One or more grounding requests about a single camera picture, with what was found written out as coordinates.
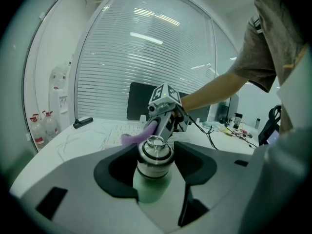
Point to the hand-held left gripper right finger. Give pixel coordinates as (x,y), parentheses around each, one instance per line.
(219,174)

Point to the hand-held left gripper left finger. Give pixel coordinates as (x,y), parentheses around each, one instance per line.
(73,179)

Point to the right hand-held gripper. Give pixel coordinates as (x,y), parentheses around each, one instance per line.
(165,96)

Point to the purple cloth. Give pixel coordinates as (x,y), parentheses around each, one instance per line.
(136,139)

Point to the small metal cup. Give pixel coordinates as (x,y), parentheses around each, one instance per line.
(153,169)

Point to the person's right forearm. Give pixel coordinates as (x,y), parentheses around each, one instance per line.
(212,91)

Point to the black monitor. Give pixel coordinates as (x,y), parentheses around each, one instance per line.
(139,101)

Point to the white keyboard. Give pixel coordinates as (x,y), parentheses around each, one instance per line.
(124,133)

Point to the black oblong case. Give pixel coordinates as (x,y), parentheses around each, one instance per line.
(83,122)

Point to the black office chair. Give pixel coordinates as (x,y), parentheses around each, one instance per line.
(270,125)

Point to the white water dispenser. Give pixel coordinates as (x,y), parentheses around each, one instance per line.
(59,101)

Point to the person's grey printed t-shirt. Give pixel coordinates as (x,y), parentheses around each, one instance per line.
(275,33)

